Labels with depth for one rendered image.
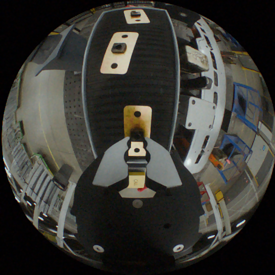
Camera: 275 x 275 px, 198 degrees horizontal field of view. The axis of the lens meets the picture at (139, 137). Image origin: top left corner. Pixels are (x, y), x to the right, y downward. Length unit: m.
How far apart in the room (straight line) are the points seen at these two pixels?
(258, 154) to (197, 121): 7.93
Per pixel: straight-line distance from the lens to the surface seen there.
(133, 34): 0.16
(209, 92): 0.40
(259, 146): 8.07
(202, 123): 0.25
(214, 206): 4.23
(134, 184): 0.24
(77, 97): 0.73
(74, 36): 0.49
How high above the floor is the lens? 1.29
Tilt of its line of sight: 61 degrees down
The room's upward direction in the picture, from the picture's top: 178 degrees clockwise
